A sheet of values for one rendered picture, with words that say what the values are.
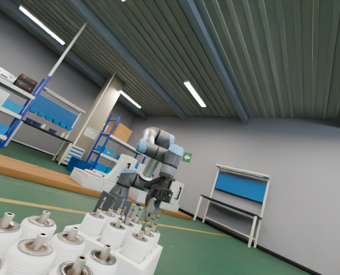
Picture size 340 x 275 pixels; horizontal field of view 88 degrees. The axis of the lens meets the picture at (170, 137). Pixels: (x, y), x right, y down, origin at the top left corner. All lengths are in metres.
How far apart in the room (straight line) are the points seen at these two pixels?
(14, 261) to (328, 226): 5.73
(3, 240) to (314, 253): 5.67
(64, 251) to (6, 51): 8.85
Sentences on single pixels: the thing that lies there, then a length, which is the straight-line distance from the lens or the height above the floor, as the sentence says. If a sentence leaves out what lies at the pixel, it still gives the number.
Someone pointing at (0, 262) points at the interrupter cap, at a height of 0.25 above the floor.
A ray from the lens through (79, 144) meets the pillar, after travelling 7.26.
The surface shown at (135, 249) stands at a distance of 0.87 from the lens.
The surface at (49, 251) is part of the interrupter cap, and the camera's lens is 0.57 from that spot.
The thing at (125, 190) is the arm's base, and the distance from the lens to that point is 1.47.
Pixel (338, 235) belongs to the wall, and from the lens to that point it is 5.85.
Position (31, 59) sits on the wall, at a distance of 9.33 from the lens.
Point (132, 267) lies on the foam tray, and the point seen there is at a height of 0.17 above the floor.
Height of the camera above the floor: 0.48
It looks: 16 degrees up
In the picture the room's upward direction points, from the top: 22 degrees clockwise
